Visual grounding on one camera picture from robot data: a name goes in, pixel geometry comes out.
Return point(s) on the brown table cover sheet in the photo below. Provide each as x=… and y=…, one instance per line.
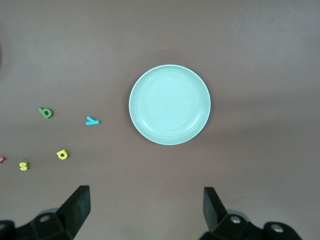
x=160, y=37

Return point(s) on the green plate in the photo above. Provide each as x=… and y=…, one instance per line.
x=170, y=105

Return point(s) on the teal foam letter y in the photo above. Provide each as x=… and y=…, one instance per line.
x=91, y=121

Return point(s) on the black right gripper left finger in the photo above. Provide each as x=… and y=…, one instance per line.
x=62, y=225

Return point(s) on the salmon foam letter f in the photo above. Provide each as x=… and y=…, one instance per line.
x=2, y=160

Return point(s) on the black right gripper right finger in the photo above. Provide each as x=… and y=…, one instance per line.
x=225, y=225

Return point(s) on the yellow foam letter a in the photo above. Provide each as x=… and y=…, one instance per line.
x=65, y=153

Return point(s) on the yellow foam letter s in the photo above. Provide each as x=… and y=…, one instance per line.
x=24, y=166

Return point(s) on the green foam letter b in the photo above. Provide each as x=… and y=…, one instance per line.
x=42, y=110

